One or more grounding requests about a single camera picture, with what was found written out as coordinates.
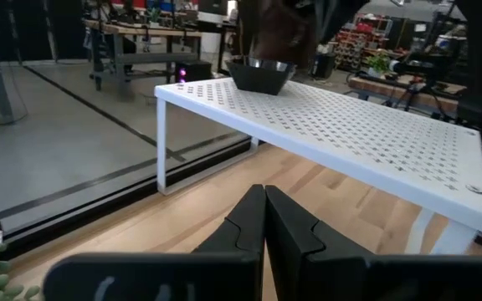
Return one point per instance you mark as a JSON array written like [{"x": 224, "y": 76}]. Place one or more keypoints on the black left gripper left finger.
[{"x": 207, "y": 276}]

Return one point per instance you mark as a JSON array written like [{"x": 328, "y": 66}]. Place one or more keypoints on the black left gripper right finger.
[{"x": 329, "y": 276}]

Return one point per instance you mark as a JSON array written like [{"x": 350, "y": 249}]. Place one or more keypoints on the black bowl-shaped mini plate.
[{"x": 259, "y": 79}]

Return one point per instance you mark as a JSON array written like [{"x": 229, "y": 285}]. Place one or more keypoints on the white perforated metal shelf rack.
[{"x": 329, "y": 125}]

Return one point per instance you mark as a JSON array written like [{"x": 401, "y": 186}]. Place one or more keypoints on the long wooden bench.
[{"x": 408, "y": 94}]

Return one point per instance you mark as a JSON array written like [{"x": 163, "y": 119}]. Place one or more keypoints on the black computer box purple light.
[{"x": 195, "y": 71}]

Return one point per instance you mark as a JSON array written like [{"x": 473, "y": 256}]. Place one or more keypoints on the black bin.
[{"x": 324, "y": 67}]

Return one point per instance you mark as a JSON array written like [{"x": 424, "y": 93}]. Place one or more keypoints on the small green potted plant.
[{"x": 378, "y": 63}]

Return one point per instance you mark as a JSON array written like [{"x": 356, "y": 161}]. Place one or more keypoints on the red parts bin shelf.
[{"x": 362, "y": 37}]

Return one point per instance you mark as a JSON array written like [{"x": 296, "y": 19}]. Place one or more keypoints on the black camera on tripod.
[{"x": 421, "y": 67}]

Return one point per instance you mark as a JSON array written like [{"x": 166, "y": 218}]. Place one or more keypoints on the wooden workbench with metal frame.
[{"x": 140, "y": 31}]

